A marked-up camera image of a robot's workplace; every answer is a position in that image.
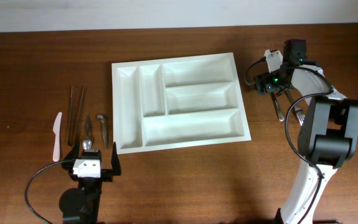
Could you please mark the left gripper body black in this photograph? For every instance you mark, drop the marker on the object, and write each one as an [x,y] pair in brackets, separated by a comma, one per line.
[106,175]

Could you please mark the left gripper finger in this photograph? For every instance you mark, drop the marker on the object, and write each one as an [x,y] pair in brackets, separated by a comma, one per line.
[74,152]
[115,162]

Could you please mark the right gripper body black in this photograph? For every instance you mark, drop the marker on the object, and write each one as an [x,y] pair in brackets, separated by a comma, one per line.
[271,81]

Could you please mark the silver fork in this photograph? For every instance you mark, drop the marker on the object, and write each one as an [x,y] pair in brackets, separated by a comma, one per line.
[298,112]
[278,109]

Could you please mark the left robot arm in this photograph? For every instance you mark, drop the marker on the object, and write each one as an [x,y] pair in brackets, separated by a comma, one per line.
[81,204]

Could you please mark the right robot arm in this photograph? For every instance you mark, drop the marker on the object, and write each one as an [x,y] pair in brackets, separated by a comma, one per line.
[328,134]

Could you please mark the small silver teaspoon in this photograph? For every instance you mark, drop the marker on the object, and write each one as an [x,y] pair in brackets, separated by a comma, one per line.
[87,142]

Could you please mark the pink plastic knife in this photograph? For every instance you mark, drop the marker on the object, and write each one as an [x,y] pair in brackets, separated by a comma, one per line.
[56,130]

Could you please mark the small bent metal spoon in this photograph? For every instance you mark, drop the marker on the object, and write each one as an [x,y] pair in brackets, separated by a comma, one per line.
[104,125]

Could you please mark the white plastic cutlery tray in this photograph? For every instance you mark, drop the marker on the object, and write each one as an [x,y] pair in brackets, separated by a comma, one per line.
[177,102]

